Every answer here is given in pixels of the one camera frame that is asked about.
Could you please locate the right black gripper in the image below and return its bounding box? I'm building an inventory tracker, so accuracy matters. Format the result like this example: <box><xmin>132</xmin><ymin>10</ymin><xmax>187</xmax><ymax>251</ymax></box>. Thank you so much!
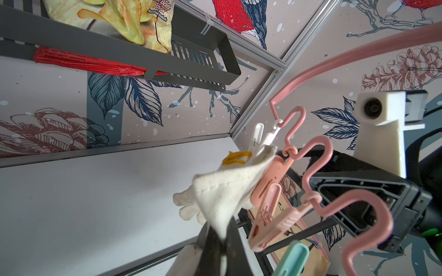
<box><xmin>276</xmin><ymin>144</ymin><xmax>434</xmax><ymax>254</ymax></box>

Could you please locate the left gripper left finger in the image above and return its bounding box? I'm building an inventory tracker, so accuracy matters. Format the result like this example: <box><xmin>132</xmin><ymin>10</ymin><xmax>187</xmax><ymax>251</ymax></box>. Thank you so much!
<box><xmin>194</xmin><ymin>223</ymin><xmax>226</xmax><ymax>276</ymax></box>

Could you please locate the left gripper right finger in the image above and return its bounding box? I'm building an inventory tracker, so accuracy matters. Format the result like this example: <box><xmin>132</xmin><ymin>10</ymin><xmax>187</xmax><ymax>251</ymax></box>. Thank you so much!
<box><xmin>225</xmin><ymin>217</ymin><xmax>253</xmax><ymax>276</ymax></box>

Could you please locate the black clothes rack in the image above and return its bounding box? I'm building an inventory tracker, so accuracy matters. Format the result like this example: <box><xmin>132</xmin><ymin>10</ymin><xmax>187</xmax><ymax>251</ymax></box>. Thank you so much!
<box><xmin>113</xmin><ymin>165</ymin><xmax>343</xmax><ymax>276</ymax></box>

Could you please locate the green-striped leather glove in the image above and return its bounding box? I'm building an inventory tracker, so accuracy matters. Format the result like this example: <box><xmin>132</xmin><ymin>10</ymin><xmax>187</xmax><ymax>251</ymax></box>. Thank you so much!
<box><xmin>165</xmin><ymin>144</ymin><xmax>279</xmax><ymax>276</ymax></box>

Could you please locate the pink clip hanger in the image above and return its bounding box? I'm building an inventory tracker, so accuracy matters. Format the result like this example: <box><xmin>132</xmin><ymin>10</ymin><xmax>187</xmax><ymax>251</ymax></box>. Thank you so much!
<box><xmin>247</xmin><ymin>22</ymin><xmax>442</xmax><ymax>276</ymax></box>

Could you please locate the mint green clothespin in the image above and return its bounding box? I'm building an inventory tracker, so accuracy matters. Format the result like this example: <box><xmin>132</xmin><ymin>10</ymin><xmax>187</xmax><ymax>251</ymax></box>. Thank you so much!
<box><xmin>272</xmin><ymin>241</ymin><xmax>310</xmax><ymax>276</ymax></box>

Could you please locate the tan pink-edged placemat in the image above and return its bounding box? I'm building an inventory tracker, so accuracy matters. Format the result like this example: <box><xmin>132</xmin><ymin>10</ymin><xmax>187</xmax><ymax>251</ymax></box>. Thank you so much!
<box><xmin>248</xmin><ymin>175</ymin><xmax>332</xmax><ymax>276</ymax></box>

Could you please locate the red cassava chips bag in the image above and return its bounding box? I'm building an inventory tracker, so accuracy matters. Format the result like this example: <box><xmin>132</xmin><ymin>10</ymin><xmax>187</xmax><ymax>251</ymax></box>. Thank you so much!
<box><xmin>33</xmin><ymin>0</ymin><xmax>175</xmax><ymax>77</ymax></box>

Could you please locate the dark wall basket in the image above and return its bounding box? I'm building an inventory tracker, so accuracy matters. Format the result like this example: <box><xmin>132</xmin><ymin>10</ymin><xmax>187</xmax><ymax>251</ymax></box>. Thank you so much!
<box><xmin>1</xmin><ymin>1</ymin><xmax>241</xmax><ymax>91</ymax></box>

